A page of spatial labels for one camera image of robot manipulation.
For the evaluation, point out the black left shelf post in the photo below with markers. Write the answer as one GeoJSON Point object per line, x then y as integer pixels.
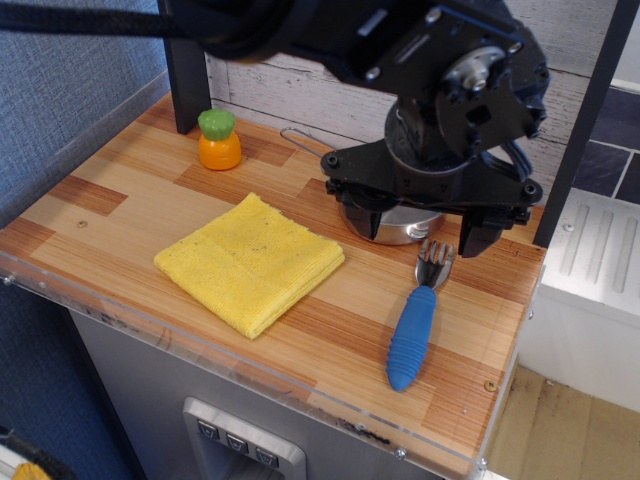
{"type": "Point", "coordinates": [188, 78]}

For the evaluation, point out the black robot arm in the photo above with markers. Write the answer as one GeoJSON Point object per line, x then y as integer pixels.
{"type": "Point", "coordinates": [468, 77]}

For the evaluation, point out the small steel pan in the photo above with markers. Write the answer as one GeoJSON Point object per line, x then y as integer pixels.
{"type": "Point", "coordinates": [403, 225]}

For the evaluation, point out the silver button panel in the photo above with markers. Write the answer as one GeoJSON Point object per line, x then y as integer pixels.
{"type": "Point", "coordinates": [226, 446]}

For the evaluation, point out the black shelf post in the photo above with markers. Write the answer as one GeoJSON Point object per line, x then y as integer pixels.
{"type": "Point", "coordinates": [607, 61]}
{"type": "Point", "coordinates": [188, 78]}

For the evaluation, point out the black right shelf post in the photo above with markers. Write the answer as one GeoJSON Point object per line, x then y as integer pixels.
{"type": "Point", "coordinates": [607, 61]}

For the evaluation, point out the yellow towel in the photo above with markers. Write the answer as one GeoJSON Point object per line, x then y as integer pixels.
{"type": "Point", "coordinates": [250, 265]}

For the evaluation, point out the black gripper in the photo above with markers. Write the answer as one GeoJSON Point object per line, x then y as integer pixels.
{"type": "Point", "coordinates": [414, 166]}

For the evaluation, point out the yellow black object corner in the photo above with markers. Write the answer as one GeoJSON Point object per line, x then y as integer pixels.
{"type": "Point", "coordinates": [22, 460]}

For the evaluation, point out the blue handled fork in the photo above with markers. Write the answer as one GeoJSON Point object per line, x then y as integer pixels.
{"type": "Point", "coordinates": [409, 343]}

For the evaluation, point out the orange toy carrot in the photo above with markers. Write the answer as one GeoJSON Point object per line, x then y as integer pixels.
{"type": "Point", "coordinates": [219, 146]}

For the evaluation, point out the white ridged cabinet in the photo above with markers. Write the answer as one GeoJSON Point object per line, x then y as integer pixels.
{"type": "Point", "coordinates": [583, 326]}

